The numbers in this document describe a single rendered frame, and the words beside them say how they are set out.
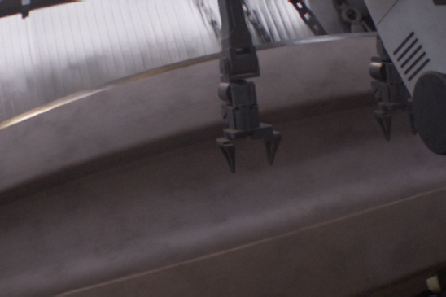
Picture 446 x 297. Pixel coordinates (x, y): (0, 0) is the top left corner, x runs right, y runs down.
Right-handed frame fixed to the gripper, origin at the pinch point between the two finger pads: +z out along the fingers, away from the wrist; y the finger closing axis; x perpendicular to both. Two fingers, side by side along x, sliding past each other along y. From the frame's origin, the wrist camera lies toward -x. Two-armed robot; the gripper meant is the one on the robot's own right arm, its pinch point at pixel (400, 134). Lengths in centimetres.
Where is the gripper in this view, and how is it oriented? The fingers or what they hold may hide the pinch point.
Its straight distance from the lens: 200.1
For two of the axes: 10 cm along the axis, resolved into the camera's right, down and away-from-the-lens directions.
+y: -9.3, 1.8, -3.3
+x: 3.6, 1.4, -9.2
